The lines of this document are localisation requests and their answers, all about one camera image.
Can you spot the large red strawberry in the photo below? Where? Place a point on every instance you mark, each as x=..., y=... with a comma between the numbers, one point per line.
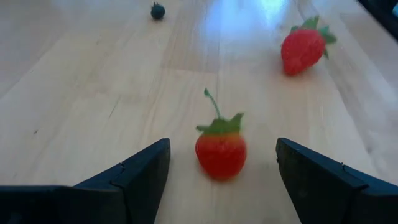
x=300, y=51

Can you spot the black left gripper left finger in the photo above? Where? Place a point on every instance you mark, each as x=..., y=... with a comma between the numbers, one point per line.
x=93, y=202

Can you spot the small long-stemmed strawberry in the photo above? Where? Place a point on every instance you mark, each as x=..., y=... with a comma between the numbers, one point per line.
x=220, y=155

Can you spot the dark blueberry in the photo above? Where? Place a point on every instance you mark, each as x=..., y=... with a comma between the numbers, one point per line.
x=158, y=12

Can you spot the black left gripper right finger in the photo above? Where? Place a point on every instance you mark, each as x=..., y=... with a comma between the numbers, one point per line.
x=335, y=196

